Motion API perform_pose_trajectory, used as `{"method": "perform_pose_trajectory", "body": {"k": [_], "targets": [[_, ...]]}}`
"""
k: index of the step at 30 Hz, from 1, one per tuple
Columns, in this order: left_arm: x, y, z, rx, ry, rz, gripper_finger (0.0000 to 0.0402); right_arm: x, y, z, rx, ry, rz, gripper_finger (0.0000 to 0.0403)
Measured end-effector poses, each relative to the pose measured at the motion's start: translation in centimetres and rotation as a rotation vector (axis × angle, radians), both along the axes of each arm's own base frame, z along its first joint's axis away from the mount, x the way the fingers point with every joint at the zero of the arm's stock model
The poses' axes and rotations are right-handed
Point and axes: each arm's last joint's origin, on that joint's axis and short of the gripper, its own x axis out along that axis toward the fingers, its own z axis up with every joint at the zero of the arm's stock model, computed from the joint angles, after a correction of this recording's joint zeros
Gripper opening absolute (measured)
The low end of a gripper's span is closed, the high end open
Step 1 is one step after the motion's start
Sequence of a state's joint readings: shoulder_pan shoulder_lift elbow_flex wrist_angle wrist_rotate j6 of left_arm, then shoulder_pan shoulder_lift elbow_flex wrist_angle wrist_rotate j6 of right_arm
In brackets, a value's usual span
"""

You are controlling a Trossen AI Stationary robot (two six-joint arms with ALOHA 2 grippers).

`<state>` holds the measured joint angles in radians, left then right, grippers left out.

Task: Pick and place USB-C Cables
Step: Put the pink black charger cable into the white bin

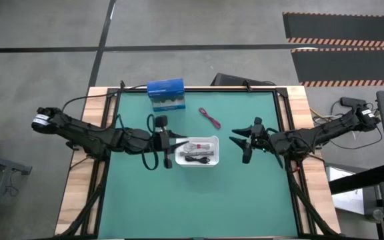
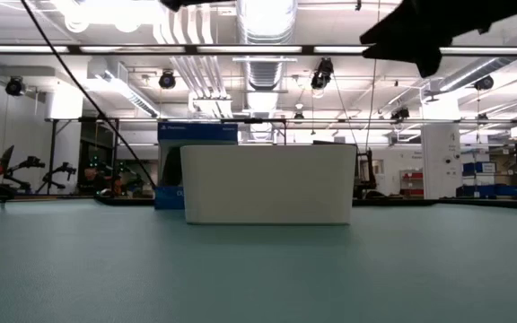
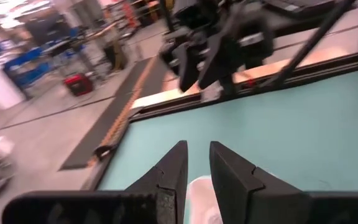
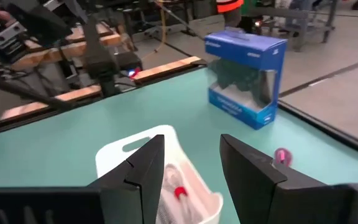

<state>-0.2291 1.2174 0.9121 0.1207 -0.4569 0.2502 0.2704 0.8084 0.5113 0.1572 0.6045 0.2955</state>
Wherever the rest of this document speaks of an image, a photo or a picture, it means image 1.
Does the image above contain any black flat case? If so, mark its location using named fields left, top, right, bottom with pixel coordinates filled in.
left=210, top=72, right=276, bottom=88

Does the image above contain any black-white braided cable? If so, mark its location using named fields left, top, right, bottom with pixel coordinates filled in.
left=178, top=150, right=215, bottom=157

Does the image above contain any pink braided cable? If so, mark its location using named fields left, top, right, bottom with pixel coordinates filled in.
left=198, top=107, right=222, bottom=130

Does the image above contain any blue cardboard box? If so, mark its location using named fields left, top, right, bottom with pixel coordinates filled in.
left=147, top=78, right=187, bottom=113

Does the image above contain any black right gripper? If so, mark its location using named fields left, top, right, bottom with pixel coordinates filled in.
left=229, top=123, right=269, bottom=164

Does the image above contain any white cable with red tie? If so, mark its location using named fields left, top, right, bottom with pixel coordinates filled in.
left=182, top=142, right=212, bottom=151

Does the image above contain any white plastic bin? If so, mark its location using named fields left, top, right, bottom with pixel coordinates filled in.
left=174, top=135, right=220, bottom=167

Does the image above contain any black power adapter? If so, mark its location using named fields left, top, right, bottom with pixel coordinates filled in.
left=340, top=96, right=368, bottom=108

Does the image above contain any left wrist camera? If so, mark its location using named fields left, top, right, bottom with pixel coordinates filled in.
left=154, top=115, right=169, bottom=131

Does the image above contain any black hazard-striped floor mat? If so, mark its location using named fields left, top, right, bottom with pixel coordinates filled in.
left=282, top=11, right=384, bottom=48
left=291, top=47, right=384, bottom=87

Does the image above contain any black table frame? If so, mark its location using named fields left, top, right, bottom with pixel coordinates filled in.
left=91, top=86, right=316, bottom=239

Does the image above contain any black USB-C cable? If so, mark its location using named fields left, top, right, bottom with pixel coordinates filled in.
left=184, top=155, right=211, bottom=165

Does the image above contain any bundle of floor wires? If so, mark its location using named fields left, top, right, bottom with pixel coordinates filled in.
left=309, top=106, right=346, bottom=127

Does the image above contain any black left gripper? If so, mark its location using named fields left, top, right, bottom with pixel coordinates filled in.
left=158, top=128, right=190, bottom=169

